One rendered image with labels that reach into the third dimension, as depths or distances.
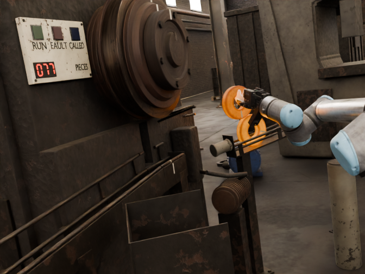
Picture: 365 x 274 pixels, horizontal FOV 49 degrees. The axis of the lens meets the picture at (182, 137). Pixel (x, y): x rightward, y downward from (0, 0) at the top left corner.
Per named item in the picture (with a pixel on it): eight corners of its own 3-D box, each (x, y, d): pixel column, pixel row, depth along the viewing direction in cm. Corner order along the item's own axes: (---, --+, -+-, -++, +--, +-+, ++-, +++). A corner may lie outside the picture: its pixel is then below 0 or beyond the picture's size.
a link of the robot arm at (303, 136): (320, 134, 167) (310, 116, 159) (299, 152, 167) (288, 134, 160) (306, 124, 174) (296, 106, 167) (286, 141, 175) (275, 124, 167)
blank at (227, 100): (219, 89, 183) (222, 89, 180) (245, 83, 190) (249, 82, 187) (225, 122, 185) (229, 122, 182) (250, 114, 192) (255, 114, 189)
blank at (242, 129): (234, 145, 189) (239, 146, 186) (238, 112, 188) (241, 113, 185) (260, 147, 196) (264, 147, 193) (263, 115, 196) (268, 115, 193)
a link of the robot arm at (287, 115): (293, 135, 158) (283, 119, 152) (271, 125, 168) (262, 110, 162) (308, 117, 159) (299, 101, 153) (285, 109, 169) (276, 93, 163)
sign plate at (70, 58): (28, 85, 110) (14, 18, 107) (87, 78, 133) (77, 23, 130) (34, 83, 109) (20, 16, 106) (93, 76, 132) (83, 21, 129)
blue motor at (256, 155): (230, 184, 354) (225, 146, 348) (228, 168, 410) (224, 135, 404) (265, 180, 351) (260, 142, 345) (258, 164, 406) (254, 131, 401)
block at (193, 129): (176, 183, 174) (168, 130, 170) (183, 178, 181) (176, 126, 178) (198, 183, 170) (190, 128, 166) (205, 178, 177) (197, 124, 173)
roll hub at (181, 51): (150, 94, 132) (137, 8, 128) (185, 87, 157) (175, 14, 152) (165, 93, 130) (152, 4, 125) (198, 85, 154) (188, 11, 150)
